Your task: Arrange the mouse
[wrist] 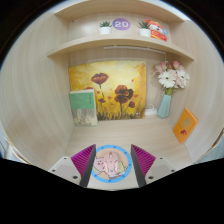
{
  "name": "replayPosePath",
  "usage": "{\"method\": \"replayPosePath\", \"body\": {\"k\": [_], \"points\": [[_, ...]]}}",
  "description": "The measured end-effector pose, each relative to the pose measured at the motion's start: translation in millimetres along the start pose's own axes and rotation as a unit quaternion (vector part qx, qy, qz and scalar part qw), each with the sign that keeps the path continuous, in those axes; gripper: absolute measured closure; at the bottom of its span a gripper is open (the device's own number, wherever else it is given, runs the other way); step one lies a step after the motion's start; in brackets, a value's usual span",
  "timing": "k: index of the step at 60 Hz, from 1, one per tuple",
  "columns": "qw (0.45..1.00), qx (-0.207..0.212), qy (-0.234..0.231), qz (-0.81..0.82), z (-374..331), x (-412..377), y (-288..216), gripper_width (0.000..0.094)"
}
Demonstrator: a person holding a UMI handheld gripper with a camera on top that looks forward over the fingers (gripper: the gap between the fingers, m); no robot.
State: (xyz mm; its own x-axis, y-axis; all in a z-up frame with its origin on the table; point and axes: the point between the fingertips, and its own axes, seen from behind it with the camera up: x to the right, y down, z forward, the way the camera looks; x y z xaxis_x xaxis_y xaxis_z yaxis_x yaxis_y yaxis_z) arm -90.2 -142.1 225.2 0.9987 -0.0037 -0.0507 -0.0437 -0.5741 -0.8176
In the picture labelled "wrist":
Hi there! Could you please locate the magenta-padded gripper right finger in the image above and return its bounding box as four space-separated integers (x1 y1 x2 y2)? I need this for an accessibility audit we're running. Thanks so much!
130 143 177 188

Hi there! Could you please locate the yellow poppy painting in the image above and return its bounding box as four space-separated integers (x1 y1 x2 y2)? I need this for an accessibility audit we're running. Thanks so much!
68 60 148 121

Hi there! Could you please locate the wooden shelf with decorations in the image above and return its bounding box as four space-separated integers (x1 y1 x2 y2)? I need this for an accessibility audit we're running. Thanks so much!
46 0 196 62

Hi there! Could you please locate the white power strip with cable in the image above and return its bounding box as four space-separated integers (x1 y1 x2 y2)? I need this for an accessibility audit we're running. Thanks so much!
144 104 158 117

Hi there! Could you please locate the mint green faceted vase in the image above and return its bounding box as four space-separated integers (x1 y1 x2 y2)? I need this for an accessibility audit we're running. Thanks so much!
156 93 172 119

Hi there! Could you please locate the round blue-rimmed cartoon mouse pad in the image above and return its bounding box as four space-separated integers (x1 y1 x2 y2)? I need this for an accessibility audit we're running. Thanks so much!
90 144 133 184

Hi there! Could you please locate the orange book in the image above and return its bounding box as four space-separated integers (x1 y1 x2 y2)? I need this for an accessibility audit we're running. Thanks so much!
172 107 199 145

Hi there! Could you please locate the pink computer mouse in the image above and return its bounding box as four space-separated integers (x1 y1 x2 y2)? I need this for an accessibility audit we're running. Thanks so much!
101 150 123 179

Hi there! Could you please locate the white light bar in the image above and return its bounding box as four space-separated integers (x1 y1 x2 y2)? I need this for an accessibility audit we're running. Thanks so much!
103 45 168 56

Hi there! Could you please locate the green and beige book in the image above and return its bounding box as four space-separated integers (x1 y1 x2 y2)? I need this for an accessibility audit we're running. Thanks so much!
69 88 99 127

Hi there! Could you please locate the pink and white flower bouquet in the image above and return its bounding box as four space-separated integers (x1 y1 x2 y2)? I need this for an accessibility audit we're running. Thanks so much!
153 60 191 96

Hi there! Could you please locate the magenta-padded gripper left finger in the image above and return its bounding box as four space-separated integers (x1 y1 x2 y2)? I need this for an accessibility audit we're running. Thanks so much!
48 143 97 188

